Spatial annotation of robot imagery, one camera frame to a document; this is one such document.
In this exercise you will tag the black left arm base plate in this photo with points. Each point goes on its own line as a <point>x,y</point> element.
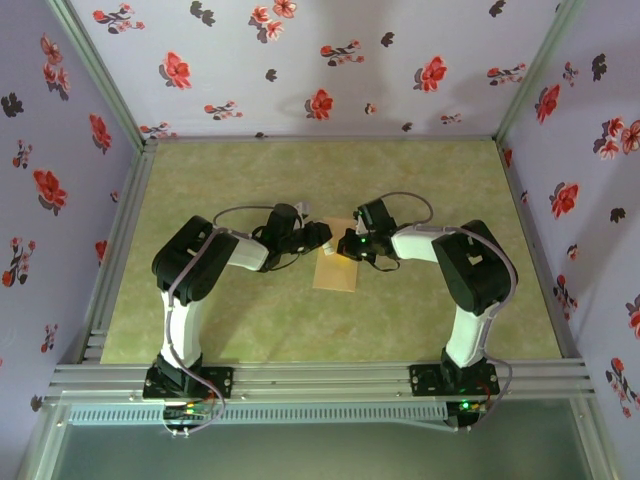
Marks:
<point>220,382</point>

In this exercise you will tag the brown paper envelope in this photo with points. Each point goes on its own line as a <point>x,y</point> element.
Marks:
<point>335,275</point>

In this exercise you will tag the aluminium side frame rail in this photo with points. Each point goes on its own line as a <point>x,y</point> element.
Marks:
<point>521,200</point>
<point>135,200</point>

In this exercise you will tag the wide aluminium mounting rail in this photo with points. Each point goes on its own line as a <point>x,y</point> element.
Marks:
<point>320,380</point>

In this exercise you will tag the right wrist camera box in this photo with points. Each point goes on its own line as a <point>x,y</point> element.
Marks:
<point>358,215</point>

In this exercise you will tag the aluminium frame post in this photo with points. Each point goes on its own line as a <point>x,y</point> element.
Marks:
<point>102,75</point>
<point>41,450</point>
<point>533,75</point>
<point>595,450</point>

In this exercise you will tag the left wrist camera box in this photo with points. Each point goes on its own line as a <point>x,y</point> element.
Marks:
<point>303,207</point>

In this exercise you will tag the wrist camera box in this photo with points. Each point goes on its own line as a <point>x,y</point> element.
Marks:
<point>358,215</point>
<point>303,207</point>

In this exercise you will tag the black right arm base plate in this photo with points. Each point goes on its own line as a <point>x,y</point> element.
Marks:
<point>425,380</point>

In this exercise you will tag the thin aluminium frame rail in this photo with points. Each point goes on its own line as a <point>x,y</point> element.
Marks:
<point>425,136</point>

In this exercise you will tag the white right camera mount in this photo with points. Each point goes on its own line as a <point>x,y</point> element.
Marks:
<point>360,228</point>

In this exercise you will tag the aluminium lower frame post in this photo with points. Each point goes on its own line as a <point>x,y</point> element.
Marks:
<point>41,450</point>
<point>595,450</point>

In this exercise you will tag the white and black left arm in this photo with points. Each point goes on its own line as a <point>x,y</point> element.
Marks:
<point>187,330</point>

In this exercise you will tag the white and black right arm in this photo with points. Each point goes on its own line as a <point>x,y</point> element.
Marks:
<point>470,335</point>

